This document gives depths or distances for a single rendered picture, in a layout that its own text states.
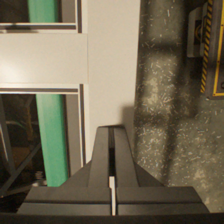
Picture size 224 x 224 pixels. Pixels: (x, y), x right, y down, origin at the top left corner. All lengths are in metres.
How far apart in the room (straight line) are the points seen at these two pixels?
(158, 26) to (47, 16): 0.96
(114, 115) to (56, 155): 0.14
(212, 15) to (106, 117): 0.82
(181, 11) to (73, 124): 1.07
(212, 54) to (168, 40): 0.35
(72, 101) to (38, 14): 0.12
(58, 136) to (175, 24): 1.06
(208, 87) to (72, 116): 0.77
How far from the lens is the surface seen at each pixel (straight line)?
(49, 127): 0.25
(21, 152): 1.04
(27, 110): 0.96
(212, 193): 1.81
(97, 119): 0.15
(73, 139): 0.26
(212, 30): 0.90
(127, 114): 0.15
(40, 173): 1.05
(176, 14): 1.20
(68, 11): 0.24
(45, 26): 0.21
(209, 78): 0.90
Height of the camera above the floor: 1.08
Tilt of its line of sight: 73 degrees down
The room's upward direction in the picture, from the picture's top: 176 degrees clockwise
